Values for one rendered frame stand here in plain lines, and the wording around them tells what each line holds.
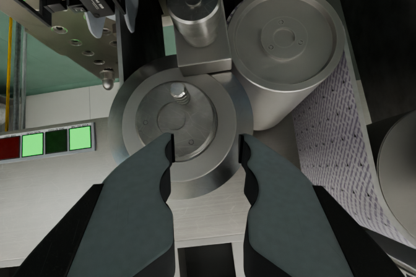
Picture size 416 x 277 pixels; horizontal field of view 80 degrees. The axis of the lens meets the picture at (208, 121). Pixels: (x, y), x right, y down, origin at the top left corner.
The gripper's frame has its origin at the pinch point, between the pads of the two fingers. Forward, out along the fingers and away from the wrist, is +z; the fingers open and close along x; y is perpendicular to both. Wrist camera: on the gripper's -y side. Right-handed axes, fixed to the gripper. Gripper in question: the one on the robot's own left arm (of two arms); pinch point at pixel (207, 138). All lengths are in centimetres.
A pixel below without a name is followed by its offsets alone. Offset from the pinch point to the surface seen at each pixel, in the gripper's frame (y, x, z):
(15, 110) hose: 29, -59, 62
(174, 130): 4.7, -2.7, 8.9
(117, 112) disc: 4.5, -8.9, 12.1
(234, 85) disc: 1.5, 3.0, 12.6
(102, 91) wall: 110, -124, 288
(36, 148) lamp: 28, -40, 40
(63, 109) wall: 132, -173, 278
